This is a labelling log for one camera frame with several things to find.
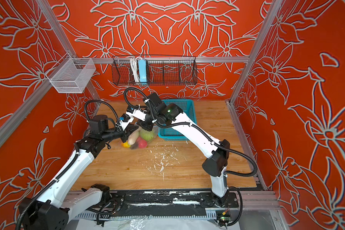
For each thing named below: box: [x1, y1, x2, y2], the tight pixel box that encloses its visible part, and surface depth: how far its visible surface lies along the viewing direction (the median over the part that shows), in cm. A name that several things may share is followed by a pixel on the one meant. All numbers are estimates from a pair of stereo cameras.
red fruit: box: [137, 136, 148, 149], surface depth 88 cm
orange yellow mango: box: [121, 140, 131, 149], surface depth 85 cm
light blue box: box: [138, 59, 148, 85], surface depth 92 cm
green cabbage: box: [138, 128, 155, 142], surface depth 89 cm
